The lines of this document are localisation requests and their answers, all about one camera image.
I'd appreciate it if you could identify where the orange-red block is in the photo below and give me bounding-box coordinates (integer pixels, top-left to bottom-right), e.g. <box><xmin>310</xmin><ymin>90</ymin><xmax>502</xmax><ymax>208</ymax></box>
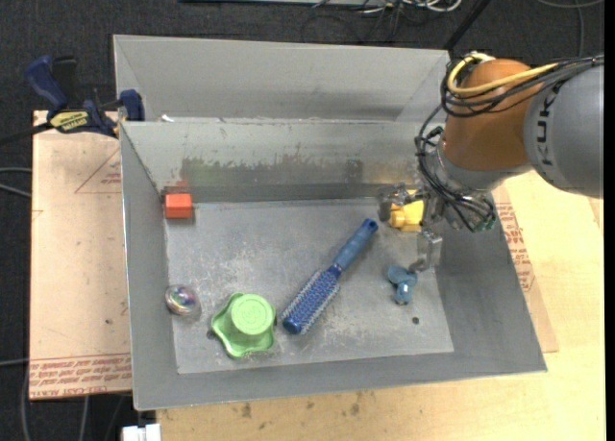
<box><xmin>163</xmin><ymin>192</ymin><xmax>195</xmax><ymax>221</ymax></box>

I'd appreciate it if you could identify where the green plastic cup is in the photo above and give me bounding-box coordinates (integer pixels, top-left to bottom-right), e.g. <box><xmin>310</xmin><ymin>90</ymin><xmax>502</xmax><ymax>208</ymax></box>
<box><xmin>209</xmin><ymin>291</ymin><xmax>278</xmax><ymax>360</ymax></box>

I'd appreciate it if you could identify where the brown cardboard board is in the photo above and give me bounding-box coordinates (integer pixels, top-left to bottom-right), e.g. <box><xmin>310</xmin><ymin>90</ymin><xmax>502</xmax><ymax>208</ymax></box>
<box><xmin>28</xmin><ymin>110</ymin><xmax>561</xmax><ymax>403</ymax></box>

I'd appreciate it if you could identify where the light blue toy figure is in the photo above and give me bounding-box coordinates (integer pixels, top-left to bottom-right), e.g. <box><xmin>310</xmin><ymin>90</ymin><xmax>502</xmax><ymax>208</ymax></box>
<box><xmin>385</xmin><ymin>264</ymin><xmax>420</xmax><ymax>306</ymax></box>

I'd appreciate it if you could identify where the yellow toy block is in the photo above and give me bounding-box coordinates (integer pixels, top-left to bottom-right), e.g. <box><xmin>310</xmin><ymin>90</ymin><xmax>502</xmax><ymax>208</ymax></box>
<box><xmin>387</xmin><ymin>200</ymin><xmax>427</xmax><ymax>233</ymax></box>

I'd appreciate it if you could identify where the grey metal bin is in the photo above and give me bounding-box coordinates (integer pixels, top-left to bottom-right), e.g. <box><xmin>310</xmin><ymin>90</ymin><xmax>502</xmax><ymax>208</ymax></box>
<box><xmin>112</xmin><ymin>34</ymin><xmax>549</xmax><ymax>412</ymax></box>

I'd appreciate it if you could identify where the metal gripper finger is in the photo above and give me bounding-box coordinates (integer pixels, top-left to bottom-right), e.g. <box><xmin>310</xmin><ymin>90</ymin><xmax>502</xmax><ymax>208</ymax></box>
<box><xmin>378</xmin><ymin>183</ymin><xmax>416</xmax><ymax>223</ymax></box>
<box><xmin>407</xmin><ymin>231</ymin><xmax>444</xmax><ymax>272</ymax></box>

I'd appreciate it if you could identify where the blue hairbrush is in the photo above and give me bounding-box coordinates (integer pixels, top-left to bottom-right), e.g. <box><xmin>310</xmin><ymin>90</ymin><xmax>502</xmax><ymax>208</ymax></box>
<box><xmin>280</xmin><ymin>217</ymin><xmax>380</xmax><ymax>336</ymax></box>

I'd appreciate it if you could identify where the clear iridescent glass ball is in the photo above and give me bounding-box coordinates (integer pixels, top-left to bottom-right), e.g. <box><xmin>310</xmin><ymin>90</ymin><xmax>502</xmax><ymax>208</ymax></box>
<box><xmin>163</xmin><ymin>282</ymin><xmax>201</xmax><ymax>319</ymax></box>

